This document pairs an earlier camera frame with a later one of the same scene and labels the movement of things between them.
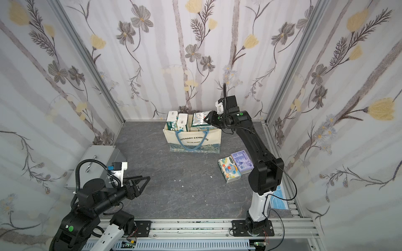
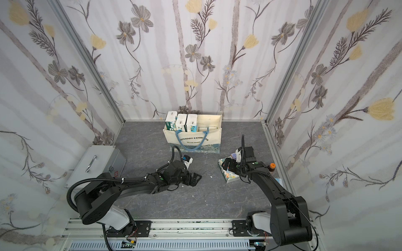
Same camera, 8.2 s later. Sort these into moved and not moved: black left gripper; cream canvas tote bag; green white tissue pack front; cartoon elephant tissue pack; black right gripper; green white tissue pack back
Moved: black left gripper; green white tissue pack front; black right gripper
Not moved: cream canvas tote bag; green white tissue pack back; cartoon elephant tissue pack
